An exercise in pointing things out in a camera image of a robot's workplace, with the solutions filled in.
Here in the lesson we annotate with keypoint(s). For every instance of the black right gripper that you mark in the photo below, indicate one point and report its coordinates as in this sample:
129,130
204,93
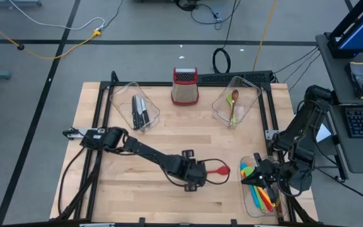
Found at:
268,173

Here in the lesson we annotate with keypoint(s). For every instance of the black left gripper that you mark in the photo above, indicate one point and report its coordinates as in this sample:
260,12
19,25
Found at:
195,171

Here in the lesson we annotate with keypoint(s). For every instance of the green silicone spatula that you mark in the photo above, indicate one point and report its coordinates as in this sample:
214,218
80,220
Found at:
247,171

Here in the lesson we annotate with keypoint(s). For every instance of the yellow silicone spatula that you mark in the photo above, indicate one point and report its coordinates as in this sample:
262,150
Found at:
243,173

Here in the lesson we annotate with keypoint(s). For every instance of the orange silicone spatula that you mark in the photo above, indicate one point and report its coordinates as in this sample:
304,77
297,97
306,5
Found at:
264,195

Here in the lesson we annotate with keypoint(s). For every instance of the red silicone spoon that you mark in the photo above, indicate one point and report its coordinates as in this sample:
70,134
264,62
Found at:
222,170

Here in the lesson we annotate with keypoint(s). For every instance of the red silicone spatula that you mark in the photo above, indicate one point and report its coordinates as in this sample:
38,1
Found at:
268,205

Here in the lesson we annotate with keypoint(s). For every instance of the short wide-blade knife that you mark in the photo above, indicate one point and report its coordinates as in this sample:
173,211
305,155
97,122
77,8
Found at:
145,115

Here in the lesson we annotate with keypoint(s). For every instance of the lime green spoon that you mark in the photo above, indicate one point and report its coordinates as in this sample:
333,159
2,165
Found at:
229,99

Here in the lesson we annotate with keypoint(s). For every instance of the slim black knife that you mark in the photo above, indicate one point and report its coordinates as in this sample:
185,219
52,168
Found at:
134,113

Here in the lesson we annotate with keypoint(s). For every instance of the brown wooden spoon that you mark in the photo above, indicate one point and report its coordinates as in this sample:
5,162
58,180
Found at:
235,94

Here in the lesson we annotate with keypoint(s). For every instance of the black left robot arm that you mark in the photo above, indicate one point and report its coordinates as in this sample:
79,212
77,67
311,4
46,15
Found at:
143,151

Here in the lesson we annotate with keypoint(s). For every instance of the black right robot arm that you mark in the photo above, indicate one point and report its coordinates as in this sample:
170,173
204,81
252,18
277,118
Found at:
304,135

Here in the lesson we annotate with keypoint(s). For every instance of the clear plastic bin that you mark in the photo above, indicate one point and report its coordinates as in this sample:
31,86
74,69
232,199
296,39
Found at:
121,101
247,94
247,205

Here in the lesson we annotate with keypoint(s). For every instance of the red steel box grater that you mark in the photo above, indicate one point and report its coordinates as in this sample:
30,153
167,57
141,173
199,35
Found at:
185,91

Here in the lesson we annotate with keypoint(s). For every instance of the white paper sheet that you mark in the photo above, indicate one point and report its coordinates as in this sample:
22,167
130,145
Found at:
324,134

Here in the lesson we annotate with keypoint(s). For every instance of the black perforated panel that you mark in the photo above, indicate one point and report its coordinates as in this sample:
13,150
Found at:
232,77

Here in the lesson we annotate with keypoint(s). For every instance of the grey black work gloves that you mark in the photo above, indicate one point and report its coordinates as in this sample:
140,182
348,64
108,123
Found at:
359,79

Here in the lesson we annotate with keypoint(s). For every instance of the grey desk cart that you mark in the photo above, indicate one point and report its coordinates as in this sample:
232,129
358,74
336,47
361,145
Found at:
342,63

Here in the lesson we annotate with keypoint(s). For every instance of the black round floor plug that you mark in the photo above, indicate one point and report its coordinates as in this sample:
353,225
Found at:
20,47

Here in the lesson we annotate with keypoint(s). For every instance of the black aluminium table frame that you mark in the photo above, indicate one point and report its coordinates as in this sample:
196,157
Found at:
162,84

